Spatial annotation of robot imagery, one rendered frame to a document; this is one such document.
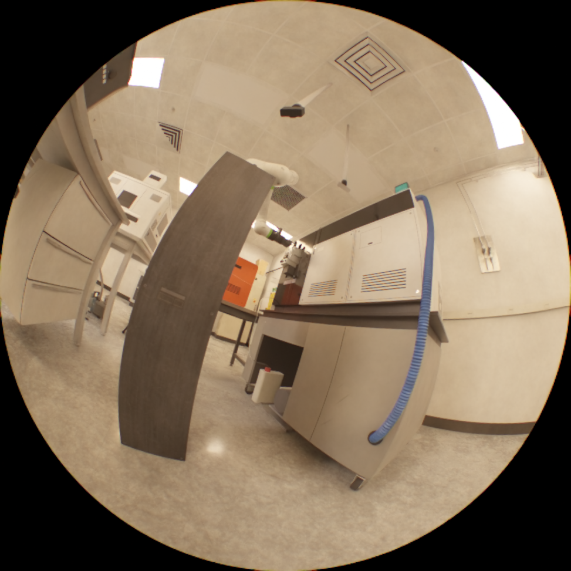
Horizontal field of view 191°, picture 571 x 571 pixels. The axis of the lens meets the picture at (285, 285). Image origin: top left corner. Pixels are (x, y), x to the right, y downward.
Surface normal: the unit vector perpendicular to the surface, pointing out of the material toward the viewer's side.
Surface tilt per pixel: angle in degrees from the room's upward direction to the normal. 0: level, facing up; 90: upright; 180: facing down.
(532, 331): 90
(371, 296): 90
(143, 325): 90
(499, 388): 90
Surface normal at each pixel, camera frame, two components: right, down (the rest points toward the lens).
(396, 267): -0.80, -0.38
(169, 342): 0.51, -0.11
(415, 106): -0.27, 0.92
